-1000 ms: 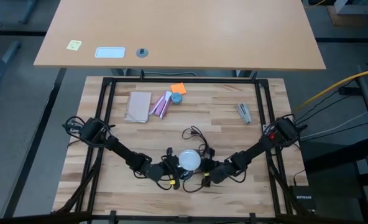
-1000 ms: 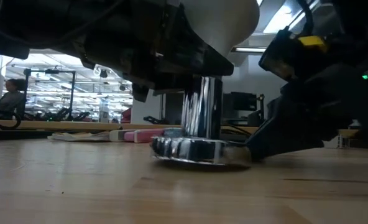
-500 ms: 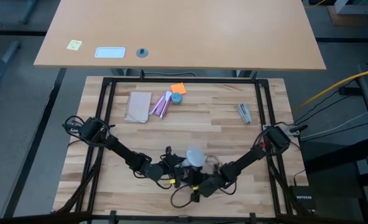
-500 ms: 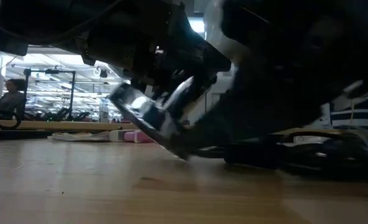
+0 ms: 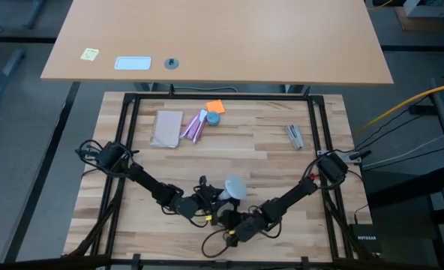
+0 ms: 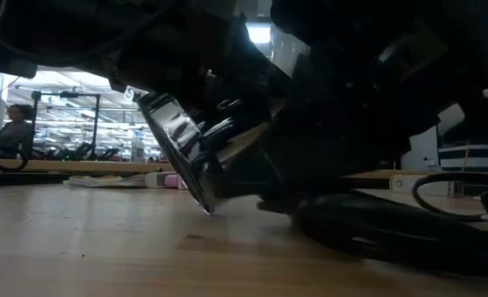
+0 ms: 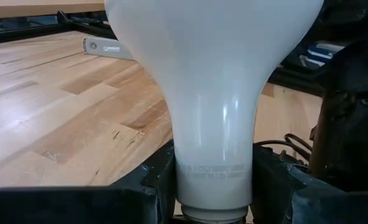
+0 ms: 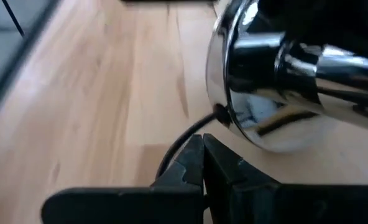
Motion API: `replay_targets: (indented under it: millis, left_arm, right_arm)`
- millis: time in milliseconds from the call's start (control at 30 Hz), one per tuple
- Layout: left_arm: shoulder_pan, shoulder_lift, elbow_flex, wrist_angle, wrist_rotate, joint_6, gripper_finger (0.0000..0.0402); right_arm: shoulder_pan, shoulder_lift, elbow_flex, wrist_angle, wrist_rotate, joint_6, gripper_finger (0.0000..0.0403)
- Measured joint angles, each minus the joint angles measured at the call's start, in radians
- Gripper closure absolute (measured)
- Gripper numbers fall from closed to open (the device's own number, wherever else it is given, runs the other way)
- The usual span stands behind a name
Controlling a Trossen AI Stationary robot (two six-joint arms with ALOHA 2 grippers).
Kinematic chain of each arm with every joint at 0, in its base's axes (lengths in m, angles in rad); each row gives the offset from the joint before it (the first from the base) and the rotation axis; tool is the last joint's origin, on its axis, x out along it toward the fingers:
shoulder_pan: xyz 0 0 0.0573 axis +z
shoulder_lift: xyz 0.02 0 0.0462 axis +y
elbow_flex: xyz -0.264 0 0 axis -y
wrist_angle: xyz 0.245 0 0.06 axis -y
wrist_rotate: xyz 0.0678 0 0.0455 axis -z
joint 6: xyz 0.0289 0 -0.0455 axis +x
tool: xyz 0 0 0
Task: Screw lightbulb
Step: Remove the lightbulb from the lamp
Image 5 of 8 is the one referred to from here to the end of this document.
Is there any pink white stapler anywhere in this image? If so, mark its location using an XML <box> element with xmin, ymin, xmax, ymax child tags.
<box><xmin>179</xmin><ymin>109</ymin><xmax>209</xmax><ymax>144</ymax></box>

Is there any white rectangular card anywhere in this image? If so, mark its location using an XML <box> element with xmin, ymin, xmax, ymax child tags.
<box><xmin>113</xmin><ymin>55</ymin><xmax>152</xmax><ymax>71</ymax></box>

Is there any black power strip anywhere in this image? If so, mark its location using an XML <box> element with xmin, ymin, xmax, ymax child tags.
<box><xmin>408</xmin><ymin>104</ymin><xmax>435</xmax><ymax>116</ymax></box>

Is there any white floor cable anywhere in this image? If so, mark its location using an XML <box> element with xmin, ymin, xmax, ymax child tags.
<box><xmin>361</xmin><ymin>133</ymin><xmax>444</xmax><ymax>167</ymax></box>

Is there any light wooden desk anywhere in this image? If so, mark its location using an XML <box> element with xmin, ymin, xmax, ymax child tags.
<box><xmin>40</xmin><ymin>0</ymin><xmax>394</xmax><ymax>86</ymax></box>

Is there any white box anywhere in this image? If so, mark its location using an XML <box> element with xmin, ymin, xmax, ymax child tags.
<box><xmin>402</xmin><ymin>0</ymin><xmax>444</xmax><ymax>18</ymax></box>

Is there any yellow sticky note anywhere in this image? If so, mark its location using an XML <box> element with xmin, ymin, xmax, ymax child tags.
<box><xmin>79</xmin><ymin>47</ymin><xmax>99</xmax><ymax>62</ymax></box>

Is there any left wrist cable yellow tag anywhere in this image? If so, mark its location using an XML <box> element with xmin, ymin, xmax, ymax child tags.
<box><xmin>160</xmin><ymin>204</ymin><xmax>214</xmax><ymax>229</ymax></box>

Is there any black Netgear network switch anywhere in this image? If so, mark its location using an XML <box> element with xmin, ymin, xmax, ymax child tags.
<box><xmin>348</xmin><ymin>223</ymin><xmax>383</xmax><ymax>257</ymax></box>

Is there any brown cardboard box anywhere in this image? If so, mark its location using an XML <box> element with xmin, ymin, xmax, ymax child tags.
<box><xmin>394</xmin><ymin>5</ymin><xmax>444</xmax><ymax>33</ymax></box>

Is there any brown paper notebook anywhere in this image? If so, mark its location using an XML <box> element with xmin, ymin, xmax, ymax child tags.
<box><xmin>148</xmin><ymin>109</ymin><xmax>184</xmax><ymax>149</ymax></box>

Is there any blue tape roll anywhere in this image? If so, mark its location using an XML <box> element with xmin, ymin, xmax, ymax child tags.
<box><xmin>205</xmin><ymin>111</ymin><xmax>221</xmax><ymax>127</ymax></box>

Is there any grey metal table leg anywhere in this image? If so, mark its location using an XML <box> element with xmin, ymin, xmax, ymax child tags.
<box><xmin>0</xmin><ymin>47</ymin><xmax>26</xmax><ymax>121</ymax></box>

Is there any black aluminium table frame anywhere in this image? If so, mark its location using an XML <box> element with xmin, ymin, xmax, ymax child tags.
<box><xmin>0</xmin><ymin>85</ymin><xmax>444</xmax><ymax>270</ymax></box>

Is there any orange sticky note pad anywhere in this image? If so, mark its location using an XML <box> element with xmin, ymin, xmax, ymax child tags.
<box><xmin>205</xmin><ymin>99</ymin><xmax>227</xmax><ymax>115</ymax></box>

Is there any thin black floor cable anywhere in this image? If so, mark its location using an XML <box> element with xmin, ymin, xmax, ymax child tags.
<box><xmin>361</xmin><ymin>144</ymin><xmax>444</xmax><ymax>170</ymax></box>

